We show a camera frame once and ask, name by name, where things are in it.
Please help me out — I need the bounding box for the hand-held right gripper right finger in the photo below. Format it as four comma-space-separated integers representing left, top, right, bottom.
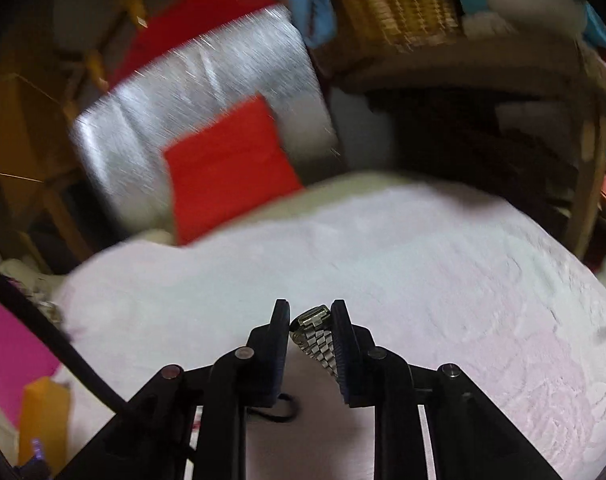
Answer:
331, 299, 564, 480

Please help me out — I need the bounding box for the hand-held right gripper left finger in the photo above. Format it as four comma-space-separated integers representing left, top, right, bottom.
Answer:
55, 299, 290, 480

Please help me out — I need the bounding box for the black cord loop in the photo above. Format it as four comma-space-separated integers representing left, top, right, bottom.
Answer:
245, 394, 300, 423

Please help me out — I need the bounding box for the orange cardboard box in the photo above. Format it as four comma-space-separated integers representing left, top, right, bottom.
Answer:
17, 377, 71, 468

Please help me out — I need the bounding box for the pale pink blanket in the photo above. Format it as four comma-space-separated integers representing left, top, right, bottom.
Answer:
53, 172, 606, 480

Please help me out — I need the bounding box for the red cushion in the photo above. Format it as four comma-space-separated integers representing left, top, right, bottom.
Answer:
163, 95, 306, 247

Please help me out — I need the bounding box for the bunch of metal keys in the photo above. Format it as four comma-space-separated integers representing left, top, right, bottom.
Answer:
13, 280, 66, 326

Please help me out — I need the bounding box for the pink cushion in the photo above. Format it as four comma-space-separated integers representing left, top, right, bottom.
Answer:
0, 302, 61, 428

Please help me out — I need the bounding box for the silver insulation panel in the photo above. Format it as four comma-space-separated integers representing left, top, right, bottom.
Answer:
70, 4, 341, 246

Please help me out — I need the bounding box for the wooden side table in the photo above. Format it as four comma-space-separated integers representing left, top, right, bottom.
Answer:
313, 35, 606, 261

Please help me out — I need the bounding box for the wooden chair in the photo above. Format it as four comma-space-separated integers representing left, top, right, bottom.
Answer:
58, 0, 204, 106

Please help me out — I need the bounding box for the blue cloth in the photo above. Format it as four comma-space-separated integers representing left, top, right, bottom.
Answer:
288, 0, 338, 51

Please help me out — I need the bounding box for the wicker basket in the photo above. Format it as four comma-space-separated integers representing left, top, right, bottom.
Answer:
325, 0, 466, 53

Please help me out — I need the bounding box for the red cloth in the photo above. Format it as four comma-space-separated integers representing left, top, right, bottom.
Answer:
108, 0, 284, 86

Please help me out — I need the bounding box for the black cable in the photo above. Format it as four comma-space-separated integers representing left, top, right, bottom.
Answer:
0, 261, 134, 416

